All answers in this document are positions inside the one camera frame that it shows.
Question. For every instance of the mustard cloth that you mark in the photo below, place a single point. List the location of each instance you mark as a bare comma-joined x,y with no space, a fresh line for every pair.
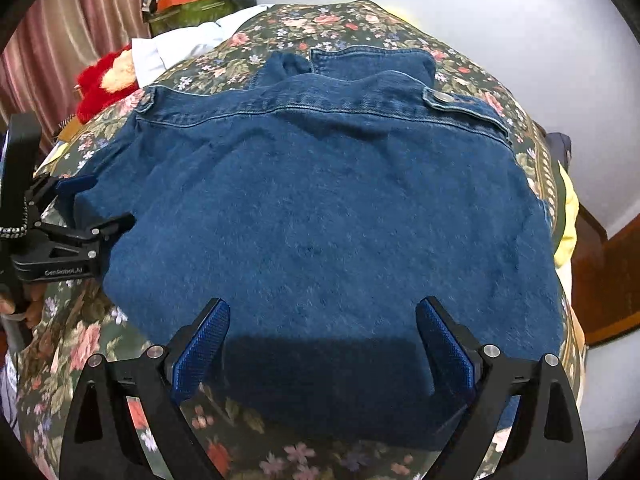
67,134

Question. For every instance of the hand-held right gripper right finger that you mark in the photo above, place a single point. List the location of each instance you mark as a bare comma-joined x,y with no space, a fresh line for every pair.
450,350

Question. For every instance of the white shirt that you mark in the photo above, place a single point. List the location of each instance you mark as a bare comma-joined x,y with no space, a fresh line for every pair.
195,40

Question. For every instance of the green patterned box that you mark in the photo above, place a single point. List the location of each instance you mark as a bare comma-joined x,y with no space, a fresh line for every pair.
185,14

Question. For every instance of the yellow blanket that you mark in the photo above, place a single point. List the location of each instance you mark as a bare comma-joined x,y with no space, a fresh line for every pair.
567,215

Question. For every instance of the floral bed blanket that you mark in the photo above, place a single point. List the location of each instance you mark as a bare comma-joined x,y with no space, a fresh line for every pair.
340,20

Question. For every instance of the red plush toy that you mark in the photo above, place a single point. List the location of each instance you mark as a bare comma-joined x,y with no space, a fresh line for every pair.
102,80

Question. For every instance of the striped pink curtain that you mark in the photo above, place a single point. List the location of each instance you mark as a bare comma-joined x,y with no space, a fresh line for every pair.
65,25

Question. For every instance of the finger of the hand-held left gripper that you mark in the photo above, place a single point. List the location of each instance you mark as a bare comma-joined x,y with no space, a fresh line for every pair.
75,183
100,230

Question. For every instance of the person's left hand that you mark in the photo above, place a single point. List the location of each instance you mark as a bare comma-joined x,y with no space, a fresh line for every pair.
30,310

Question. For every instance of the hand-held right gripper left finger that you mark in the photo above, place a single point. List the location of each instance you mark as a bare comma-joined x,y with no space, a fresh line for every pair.
197,355

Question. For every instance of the blue denim jacket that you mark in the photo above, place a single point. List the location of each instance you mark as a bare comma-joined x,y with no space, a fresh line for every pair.
320,200

